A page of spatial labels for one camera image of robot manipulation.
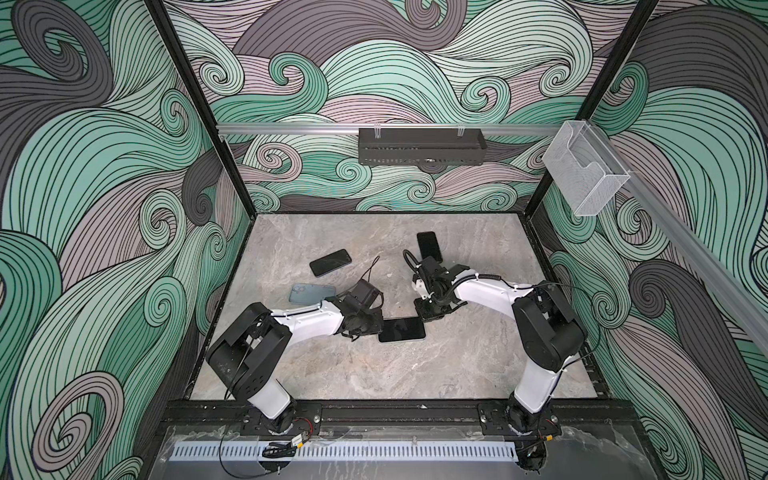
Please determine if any black phone case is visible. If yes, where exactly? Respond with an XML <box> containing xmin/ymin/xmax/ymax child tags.
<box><xmin>417</xmin><ymin>231</ymin><xmax>443</xmax><ymax>263</ymax></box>

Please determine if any black smartphone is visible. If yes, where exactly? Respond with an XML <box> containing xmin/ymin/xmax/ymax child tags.
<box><xmin>309</xmin><ymin>249</ymin><xmax>352</xmax><ymax>278</ymax></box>
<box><xmin>378</xmin><ymin>317</ymin><xmax>426</xmax><ymax>343</ymax></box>

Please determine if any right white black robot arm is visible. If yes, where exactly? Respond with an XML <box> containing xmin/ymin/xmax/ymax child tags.
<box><xmin>403</xmin><ymin>250</ymin><xmax>588</xmax><ymax>435</ymax></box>

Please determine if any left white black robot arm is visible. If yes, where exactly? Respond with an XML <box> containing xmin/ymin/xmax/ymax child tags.
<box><xmin>206</xmin><ymin>279</ymin><xmax>384</xmax><ymax>433</ymax></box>

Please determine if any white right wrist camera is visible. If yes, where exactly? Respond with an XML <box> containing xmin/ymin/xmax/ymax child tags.
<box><xmin>412</xmin><ymin>275</ymin><xmax>430</xmax><ymax>300</ymax></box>

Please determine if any black wall tray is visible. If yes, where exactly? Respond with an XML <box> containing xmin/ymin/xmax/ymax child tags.
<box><xmin>357</xmin><ymin>127</ymin><xmax>488</xmax><ymax>167</ymax></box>

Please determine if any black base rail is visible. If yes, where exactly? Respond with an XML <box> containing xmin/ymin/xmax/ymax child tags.
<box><xmin>160</xmin><ymin>398</ymin><xmax>638</xmax><ymax>437</ymax></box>

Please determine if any clear acrylic wall holder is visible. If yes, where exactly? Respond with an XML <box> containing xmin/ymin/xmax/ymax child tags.
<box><xmin>543</xmin><ymin>120</ymin><xmax>630</xmax><ymax>217</ymax></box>

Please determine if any back aluminium rail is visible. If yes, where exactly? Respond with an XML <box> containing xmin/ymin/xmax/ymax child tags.
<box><xmin>217</xmin><ymin>122</ymin><xmax>562</xmax><ymax>138</ymax></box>

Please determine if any aluminium rail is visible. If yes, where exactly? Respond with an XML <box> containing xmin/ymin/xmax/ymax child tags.
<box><xmin>592</xmin><ymin>126</ymin><xmax>767</xmax><ymax>351</ymax></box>
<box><xmin>217</xmin><ymin>122</ymin><xmax>562</xmax><ymax>138</ymax></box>

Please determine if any white slotted cable duct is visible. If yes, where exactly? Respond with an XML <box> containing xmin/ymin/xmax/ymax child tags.
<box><xmin>169</xmin><ymin>441</ymin><xmax>518</xmax><ymax>462</ymax></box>

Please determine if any right aluminium rail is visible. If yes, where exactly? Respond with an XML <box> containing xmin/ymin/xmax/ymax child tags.
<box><xmin>592</xmin><ymin>126</ymin><xmax>767</xmax><ymax>351</ymax></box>

